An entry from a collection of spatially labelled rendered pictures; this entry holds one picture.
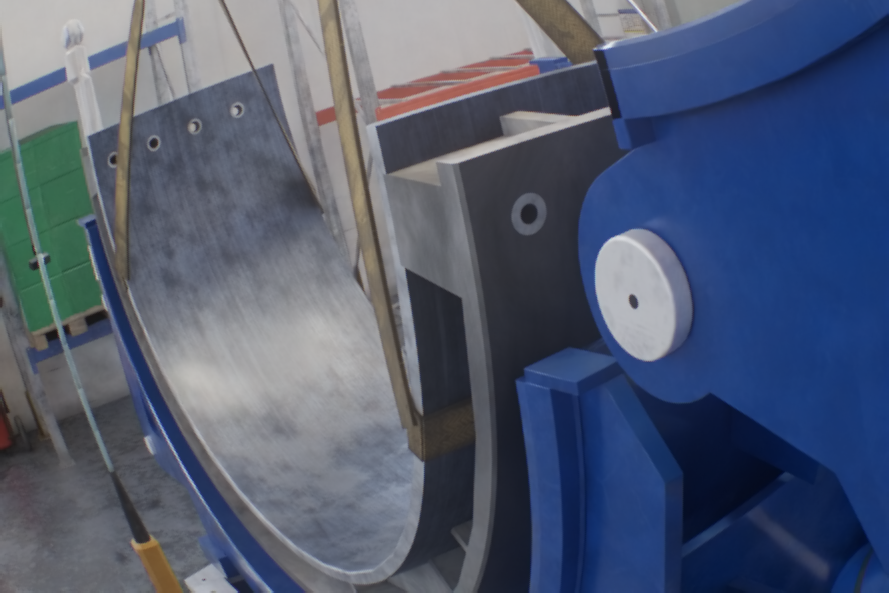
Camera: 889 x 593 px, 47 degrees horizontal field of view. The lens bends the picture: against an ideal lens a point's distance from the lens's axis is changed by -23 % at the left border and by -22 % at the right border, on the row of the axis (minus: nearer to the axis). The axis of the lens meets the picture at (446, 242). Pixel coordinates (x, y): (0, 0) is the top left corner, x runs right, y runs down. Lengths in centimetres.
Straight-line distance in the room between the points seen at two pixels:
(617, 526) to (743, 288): 46
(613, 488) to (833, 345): 49
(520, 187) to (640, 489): 39
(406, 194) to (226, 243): 202
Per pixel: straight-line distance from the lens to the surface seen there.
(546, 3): 202
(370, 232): 174
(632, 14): 1030
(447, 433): 174
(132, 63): 318
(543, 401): 143
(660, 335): 121
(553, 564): 160
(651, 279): 119
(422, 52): 1012
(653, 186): 119
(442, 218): 145
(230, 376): 331
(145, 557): 272
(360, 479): 301
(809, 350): 108
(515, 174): 143
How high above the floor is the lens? 259
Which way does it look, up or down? 13 degrees down
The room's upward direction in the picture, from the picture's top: 14 degrees counter-clockwise
